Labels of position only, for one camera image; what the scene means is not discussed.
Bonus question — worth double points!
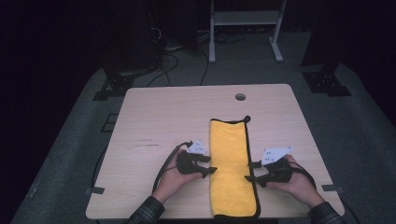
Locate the grey tape piece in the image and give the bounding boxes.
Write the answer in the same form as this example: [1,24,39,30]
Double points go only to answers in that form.
[321,184,346,193]
[84,186,106,196]

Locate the person's right hand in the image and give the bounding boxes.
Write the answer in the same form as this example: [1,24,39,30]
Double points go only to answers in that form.
[265,154,325,209]

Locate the white metal stand frame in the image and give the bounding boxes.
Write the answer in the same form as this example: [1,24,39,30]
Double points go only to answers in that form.
[208,0,288,64]

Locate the yellow cloth with black trim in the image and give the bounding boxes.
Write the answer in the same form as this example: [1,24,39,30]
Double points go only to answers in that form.
[208,115,262,223]

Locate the person's left hand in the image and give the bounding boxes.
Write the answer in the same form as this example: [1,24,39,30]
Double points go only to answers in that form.
[151,148,204,205]

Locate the left hand-held gripper cable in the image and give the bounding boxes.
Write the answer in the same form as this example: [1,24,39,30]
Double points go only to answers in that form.
[151,140,194,194]

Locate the right hand-held gripper cable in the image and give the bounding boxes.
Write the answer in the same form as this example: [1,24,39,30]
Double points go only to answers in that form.
[291,161,361,224]

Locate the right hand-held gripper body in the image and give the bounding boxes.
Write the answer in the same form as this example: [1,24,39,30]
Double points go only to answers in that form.
[261,146,295,185]

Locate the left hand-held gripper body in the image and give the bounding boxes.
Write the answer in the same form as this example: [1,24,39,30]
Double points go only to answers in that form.
[176,139,209,175]

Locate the black stand base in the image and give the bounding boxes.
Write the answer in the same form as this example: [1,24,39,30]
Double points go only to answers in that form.
[301,63,353,98]
[92,69,135,102]

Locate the hand-held gripper cable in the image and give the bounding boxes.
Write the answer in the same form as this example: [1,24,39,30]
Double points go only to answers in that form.
[151,140,194,194]
[291,161,361,224]

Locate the black cable beside table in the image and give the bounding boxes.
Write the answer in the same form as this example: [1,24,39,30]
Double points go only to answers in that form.
[91,148,107,189]

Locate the black floor cable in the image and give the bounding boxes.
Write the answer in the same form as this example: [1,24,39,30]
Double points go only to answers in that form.
[146,50,180,89]
[198,48,210,87]

